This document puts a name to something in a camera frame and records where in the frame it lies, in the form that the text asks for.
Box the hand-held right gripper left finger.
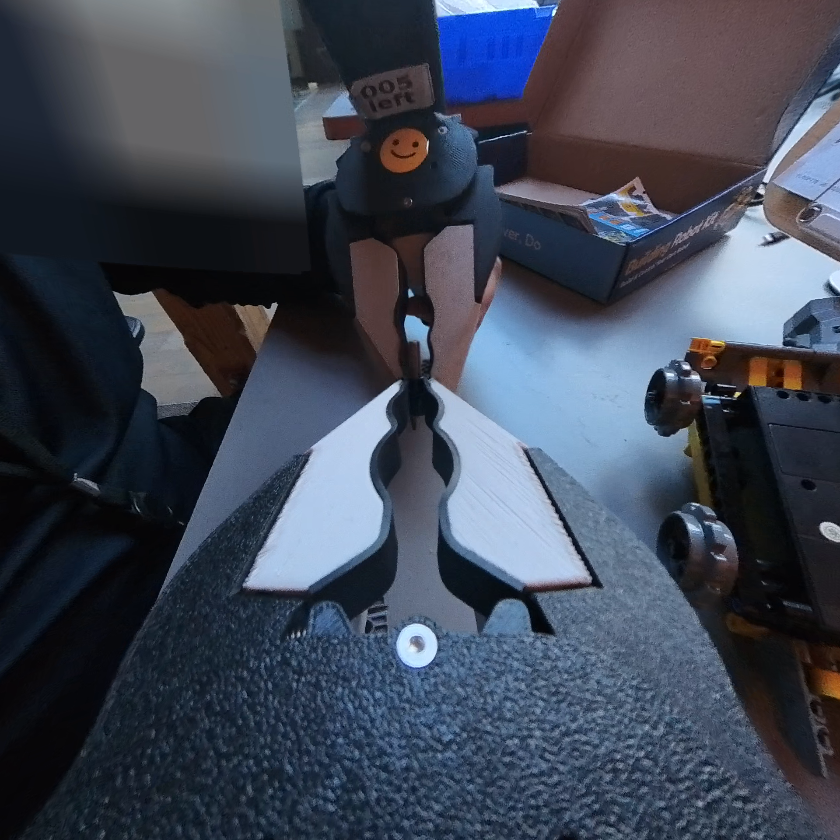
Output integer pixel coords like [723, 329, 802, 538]
[243, 379, 414, 618]

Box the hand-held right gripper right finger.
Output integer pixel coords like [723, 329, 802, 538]
[423, 381, 593, 618]

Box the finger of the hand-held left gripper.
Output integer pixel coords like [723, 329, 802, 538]
[350, 239, 411, 383]
[423, 225, 475, 388]

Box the long black perforated beam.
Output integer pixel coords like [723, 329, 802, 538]
[403, 340, 427, 434]

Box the robot kit instruction booklet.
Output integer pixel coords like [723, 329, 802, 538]
[581, 177, 673, 245]

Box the yellow black toy car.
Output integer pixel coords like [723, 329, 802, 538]
[643, 336, 840, 778]

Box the grey cardboard box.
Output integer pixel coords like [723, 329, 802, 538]
[476, 0, 840, 306]

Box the person's left forearm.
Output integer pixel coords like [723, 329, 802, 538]
[303, 180, 342, 296]

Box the person's left hand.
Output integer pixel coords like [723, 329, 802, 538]
[469, 256, 504, 336]

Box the large blue box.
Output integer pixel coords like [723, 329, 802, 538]
[436, 10, 555, 106]

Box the wooden partition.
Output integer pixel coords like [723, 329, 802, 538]
[152, 289, 275, 398]

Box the person's upper body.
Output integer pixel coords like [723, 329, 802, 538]
[0, 252, 237, 808]

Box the grey building block assembly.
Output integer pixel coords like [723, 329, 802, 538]
[781, 297, 840, 350]

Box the instruction sheet on stand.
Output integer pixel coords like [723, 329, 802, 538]
[763, 115, 840, 298]

